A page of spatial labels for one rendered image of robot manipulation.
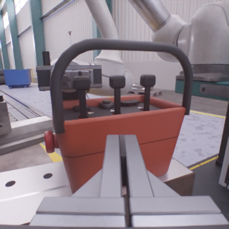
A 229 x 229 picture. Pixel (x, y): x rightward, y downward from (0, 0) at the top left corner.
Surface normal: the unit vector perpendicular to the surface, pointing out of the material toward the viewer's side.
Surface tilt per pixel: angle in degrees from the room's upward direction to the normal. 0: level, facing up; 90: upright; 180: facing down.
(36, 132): 90
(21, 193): 0
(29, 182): 0
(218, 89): 90
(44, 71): 90
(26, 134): 90
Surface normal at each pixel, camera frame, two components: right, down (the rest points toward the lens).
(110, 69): 0.29, 0.11
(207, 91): -0.89, 0.14
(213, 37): -0.43, 0.22
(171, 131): 0.36, 0.36
